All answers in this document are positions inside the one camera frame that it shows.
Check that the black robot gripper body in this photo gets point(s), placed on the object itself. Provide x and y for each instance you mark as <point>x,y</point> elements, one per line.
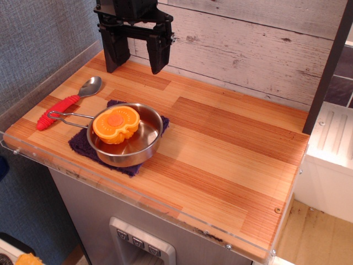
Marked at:
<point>135,19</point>

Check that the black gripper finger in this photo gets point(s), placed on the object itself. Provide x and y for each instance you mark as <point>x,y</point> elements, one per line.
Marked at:
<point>159,42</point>
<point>115,44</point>

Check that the orange plastic half orange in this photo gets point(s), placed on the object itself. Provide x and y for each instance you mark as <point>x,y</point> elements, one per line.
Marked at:
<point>116,124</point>

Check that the stainless steel pan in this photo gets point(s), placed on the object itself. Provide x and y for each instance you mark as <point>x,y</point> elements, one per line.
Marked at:
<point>122,135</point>

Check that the purple cloth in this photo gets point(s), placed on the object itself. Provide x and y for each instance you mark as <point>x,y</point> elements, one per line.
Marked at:
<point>82,143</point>

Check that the clear acrylic edge guard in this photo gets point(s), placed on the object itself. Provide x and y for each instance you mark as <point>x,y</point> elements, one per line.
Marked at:
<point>188,182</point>

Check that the silver toy fridge cabinet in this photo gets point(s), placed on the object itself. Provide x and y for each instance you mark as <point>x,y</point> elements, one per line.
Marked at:
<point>91,210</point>

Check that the grey water dispenser panel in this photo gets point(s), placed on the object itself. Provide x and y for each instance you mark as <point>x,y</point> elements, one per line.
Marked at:
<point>134,245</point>

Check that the white toy sink unit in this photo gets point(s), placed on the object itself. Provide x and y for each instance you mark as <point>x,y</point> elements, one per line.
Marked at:
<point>325,182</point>

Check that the yellow toy at corner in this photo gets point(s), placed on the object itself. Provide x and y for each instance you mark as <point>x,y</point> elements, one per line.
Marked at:
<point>28,259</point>

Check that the red handled metal spoon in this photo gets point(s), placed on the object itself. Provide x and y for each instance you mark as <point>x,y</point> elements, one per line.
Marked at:
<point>90,88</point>

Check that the dark right shelf post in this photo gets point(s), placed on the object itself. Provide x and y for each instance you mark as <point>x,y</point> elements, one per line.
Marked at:
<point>333,59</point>

